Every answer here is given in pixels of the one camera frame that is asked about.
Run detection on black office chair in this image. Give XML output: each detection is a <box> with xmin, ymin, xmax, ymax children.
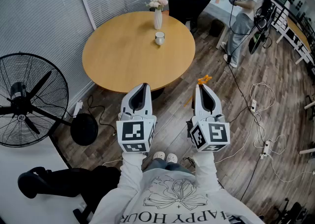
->
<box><xmin>17</xmin><ymin>165</ymin><xmax>121</xmax><ymax>224</ymax></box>
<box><xmin>168</xmin><ymin>0</ymin><xmax>213</xmax><ymax>31</ymax></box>

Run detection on pink flower bouquet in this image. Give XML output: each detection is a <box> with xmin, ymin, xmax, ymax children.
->
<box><xmin>145</xmin><ymin>0</ymin><xmax>169</xmax><ymax>11</ymax></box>

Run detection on black trash bin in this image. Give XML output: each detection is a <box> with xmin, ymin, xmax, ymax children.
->
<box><xmin>209</xmin><ymin>19</ymin><xmax>225</xmax><ymax>37</ymax></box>

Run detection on white ribbed vase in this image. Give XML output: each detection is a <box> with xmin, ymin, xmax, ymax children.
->
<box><xmin>154</xmin><ymin>8</ymin><xmax>163</xmax><ymax>31</ymax></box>

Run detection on round wooden table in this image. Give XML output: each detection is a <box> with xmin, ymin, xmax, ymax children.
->
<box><xmin>0</xmin><ymin>0</ymin><xmax>178</xmax><ymax>110</ymax></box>

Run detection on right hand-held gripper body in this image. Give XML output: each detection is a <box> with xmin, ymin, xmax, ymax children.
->
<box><xmin>186</xmin><ymin>114</ymin><xmax>231</xmax><ymax>153</ymax></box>

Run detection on person's legs in jeans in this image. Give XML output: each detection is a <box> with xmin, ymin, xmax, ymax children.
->
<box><xmin>145</xmin><ymin>158</ymin><xmax>192</xmax><ymax>176</ymax></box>

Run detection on person's right forearm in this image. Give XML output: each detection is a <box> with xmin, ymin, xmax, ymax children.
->
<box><xmin>193</xmin><ymin>151</ymin><xmax>223</xmax><ymax>194</ymax></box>

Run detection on person's left forearm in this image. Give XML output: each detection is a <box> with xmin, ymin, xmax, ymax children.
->
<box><xmin>115</xmin><ymin>151</ymin><xmax>148</xmax><ymax>194</ymax></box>

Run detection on black chair base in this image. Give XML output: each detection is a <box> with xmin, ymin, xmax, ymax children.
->
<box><xmin>273</xmin><ymin>197</ymin><xmax>308</xmax><ymax>224</ymax></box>

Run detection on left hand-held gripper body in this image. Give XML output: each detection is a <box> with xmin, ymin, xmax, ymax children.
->
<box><xmin>116</xmin><ymin>111</ymin><xmax>158</xmax><ymax>155</ymax></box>

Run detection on white desk with wooden top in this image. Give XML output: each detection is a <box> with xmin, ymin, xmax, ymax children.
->
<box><xmin>275</xmin><ymin>17</ymin><xmax>313</xmax><ymax>65</ymax></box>

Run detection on person's white printed sweatshirt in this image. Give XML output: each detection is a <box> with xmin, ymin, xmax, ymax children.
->
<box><xmin>88</xmin><ymin>168</ymin><xmax>266</xmax><ymax>224</ymax></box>

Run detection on black standing fan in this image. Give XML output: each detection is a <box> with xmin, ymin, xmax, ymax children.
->
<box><xmin>0</xmin><ymin>52</ymin><xmax>99</xmax><ymax>148</ymax></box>

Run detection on table with pale blue cloth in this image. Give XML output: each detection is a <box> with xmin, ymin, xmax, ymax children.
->
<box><xmin>173</xmin><ymin>0</ymin><xmax>247</xmax><ymax>49</ymax></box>

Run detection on white power strip with cables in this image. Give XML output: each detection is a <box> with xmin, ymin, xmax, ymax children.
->
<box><xmin>249</xmin><ymin>82</ymin><xmax>315</xmax><ymax>183</ymax></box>

